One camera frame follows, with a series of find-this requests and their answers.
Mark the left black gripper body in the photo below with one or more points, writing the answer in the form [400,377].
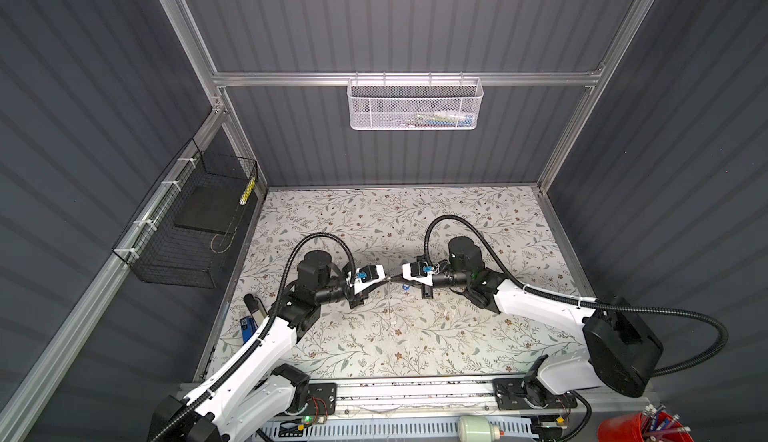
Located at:
[353,301]

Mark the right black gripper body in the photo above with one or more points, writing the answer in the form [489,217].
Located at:
[426,292]

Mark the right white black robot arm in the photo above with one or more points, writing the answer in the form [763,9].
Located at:
[619,351]

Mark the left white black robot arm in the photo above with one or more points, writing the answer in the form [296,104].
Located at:
[255,385]

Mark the black blue handheld device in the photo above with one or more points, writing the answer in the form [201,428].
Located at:
[257,313]

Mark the white plastic bottle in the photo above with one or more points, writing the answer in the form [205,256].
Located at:
[477,429]

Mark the yellow marker pen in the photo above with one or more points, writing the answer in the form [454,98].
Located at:
[243,200]

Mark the red cup with pens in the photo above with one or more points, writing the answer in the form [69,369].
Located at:
[648,425]

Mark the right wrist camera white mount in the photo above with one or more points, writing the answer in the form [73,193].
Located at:
[419,273]

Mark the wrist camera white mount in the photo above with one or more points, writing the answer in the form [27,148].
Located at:
[419,273]
[367,277]

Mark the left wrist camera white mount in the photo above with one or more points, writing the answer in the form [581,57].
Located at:
[367,277]

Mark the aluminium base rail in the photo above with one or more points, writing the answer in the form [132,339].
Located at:
[429,396]

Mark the white cable duct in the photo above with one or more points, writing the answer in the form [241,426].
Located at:
[394,429]

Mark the black wire basket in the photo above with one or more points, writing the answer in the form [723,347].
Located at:
[193,226]

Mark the white wire mesh basket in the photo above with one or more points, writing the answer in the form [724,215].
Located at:
[426,104]

